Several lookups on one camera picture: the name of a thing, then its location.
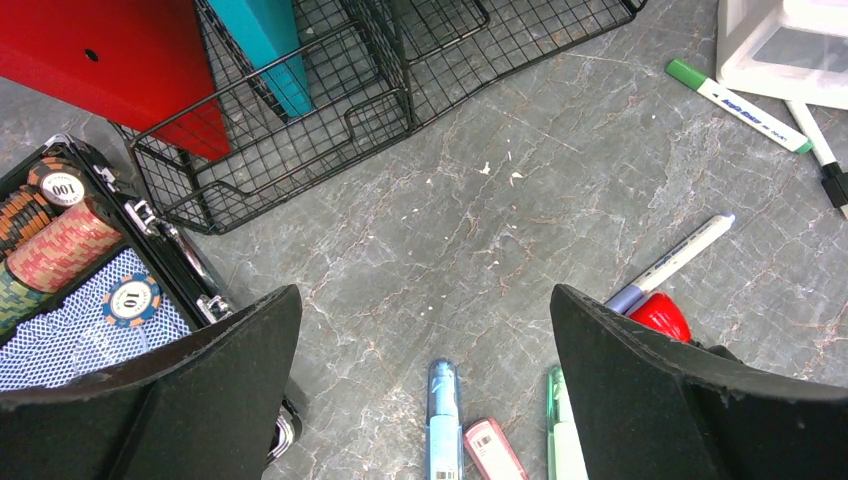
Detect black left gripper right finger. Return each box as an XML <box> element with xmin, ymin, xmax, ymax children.
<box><xmin>550</xmin><ymin>284</ymin><xmax>847</xmax><ymax>479</ymax></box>

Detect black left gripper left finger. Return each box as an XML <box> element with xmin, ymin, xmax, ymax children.
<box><xmin>1</xmin><ymin>285</ymin><xmax>302</xmax><ymax>479</ymax></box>

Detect green small highlighter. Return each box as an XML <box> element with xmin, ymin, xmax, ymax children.
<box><xmin>546</xmin><ymin>366</ymin><xmax>588</xmax><ymax>480</ymax></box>

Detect pink small highlighter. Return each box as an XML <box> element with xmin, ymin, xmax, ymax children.
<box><xmin>464</xmin><ymin>417</ymin><xmax>528</xmax><ymax>480</ymax></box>

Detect blue small highlighter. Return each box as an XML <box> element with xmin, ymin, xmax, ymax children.
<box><xmin>426</xmin><ymin>359</ymin><xmax>463</xmax><ymax>480</ymax></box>

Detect red clipboard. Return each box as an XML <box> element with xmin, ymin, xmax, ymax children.
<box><xmin>1</xmin><ymin>1</ymin><xmax>230</xmax><ymax>161</ymax></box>

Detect black wire mesh organizer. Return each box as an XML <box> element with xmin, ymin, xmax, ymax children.
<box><xmin>120</xmin><ymin>1</ymin><xmax>643</xmax><ymax>234</ymax></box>

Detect white plastic drawer organizer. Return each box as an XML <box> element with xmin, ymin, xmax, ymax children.
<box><xmin>716</xmin><ymin>0</ymin><xmax>847</xmax><ymax>110</ymax></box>

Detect teal blue clipboard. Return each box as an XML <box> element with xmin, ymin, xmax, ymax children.
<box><xmin>209</xmin><ymin>0</ymin><xmax>313</xmax><ymax>118</ymax></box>

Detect red black stamp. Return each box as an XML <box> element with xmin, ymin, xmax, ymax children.
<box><xmin>625</xmin><ymin>292</ymin><xmax>693</xmax><ymax>343</ymax></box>

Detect white lilac capped marker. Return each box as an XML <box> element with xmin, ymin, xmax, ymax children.
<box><xmin>604</xmin><ymin>213</ymin><xmax>736</xmax><ymax>314</ymax></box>

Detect clear dealer button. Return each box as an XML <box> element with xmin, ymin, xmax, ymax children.
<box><xmin>71</xmin><ymin>323</ymin><xmax>149</xmax><ymax>376</ymax></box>

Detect blue ten poker chip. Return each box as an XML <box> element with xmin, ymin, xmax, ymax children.
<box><xmin>101</xmin><ymin>273</ymin><xmax>163</xmax><ymax>328</ymax></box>

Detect blue playing card deck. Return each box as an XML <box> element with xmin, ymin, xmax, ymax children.
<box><xmin>1</xmin><ymin>248</ymin><xmax>191</xmax><ymax>392</ymax></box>

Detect black poker chip case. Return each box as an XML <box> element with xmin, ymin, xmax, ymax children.
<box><xmin>1</xmin><ymin>134</ymin><xmax>302</xmax><ymax>473</ymax></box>

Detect red chip stack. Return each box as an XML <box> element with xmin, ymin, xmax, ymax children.
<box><xmin>6</xmin><ymin>198</ymin><xmax>123</xmax><ymax>294</ymax></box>

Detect green chip stack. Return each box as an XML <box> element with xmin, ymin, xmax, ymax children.
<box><xmin>1</xmin><ymin>260</ymin><xmax>52</xmax><ymax>334</ymax></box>

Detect orange black chip stack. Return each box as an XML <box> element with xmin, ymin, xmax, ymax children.
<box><xmin>1</xmin><ymin>157</ymin><xmax>87</xmax><ymax>259</ymax></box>

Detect black white small marker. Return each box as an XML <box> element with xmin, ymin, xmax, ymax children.
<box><xmin>785</xmin><ymin>100</ymin><xmax>847</xmax><ymax>218</ymax></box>

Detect green white marker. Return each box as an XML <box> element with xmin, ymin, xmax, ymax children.
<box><xmin>665</xmin><ymin>58</ymin><xmax>812</xmax><ymax>154</ymax></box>

